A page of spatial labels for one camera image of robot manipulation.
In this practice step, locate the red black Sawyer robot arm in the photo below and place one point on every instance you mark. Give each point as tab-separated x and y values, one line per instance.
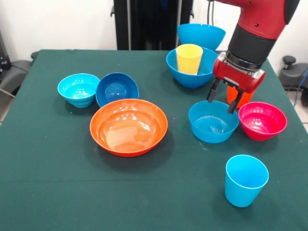
252	36

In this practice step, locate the black equipment base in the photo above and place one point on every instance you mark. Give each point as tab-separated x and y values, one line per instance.
12	74
292	72

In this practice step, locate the dark green tablecloth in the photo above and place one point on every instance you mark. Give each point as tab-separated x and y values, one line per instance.
72	168

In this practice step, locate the large orange plastic bowl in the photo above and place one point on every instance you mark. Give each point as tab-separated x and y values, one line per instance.
127	134

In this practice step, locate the light blue plastic cup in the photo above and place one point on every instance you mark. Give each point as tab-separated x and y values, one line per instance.
245	185

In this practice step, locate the yellow plastic cup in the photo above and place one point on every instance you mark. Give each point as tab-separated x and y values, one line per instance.
188	62

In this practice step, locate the pink plastic bowl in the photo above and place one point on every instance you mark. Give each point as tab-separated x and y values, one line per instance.
262	122

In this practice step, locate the dark blue plastic bowl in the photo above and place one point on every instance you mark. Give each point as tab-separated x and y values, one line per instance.
115	87

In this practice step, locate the blue flat-bottomed ringed bowl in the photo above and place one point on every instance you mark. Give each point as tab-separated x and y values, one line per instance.
213	130

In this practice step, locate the large blue plastic bowl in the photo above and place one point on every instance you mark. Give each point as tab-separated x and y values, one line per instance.
190	80
202	36

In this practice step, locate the small cyan plastic bowl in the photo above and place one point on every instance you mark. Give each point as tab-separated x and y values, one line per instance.
78	91

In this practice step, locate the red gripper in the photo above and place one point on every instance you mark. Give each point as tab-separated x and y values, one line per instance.
237	75

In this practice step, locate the orange plastic cup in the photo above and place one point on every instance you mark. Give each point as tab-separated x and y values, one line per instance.
245	98

